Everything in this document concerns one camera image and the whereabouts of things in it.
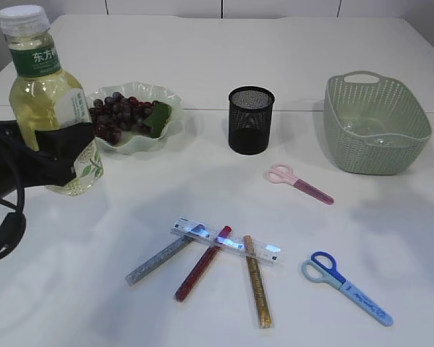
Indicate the blue scissors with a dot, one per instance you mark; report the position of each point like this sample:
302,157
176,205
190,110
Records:
321,267

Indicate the clear plastic ruler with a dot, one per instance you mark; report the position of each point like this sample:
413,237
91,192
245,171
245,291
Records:
269,254

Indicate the gold glitter pen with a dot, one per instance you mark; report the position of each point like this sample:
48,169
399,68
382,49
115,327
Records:
256,279

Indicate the green woven plastic basket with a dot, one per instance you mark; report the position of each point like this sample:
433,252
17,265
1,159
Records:
387,101

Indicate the red glitter pen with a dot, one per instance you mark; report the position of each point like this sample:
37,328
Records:
196,273

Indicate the silver glitter pen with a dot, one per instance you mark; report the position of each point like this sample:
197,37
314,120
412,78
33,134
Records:
157,260

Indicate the clear plastic sheet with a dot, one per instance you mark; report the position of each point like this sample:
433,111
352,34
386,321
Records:
373,133

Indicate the pink scissors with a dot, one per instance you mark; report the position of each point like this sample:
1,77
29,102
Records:
282,173

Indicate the yellow tea bottle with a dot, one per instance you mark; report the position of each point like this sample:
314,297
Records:
44,96

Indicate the black mesh pen holder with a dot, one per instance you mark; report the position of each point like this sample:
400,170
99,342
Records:
250,113

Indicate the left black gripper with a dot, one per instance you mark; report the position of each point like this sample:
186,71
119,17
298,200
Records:
52,164

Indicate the red artificial grape bunch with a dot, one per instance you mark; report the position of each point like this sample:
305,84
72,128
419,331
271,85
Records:
116,115

